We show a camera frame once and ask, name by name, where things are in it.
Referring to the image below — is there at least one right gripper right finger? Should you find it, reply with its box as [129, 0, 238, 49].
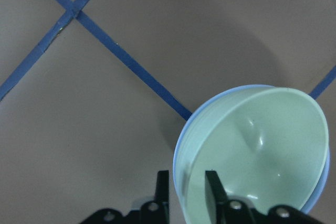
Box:
[205, 170, 227, 206]

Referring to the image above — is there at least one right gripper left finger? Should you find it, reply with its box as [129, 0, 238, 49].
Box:
[155, 170, 169, 204]

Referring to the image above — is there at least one green bowl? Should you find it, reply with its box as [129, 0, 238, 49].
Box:
[174, 87, 329, 224]

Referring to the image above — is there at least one blue bowl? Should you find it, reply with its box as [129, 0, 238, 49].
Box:
[172, 84, 330, 215]

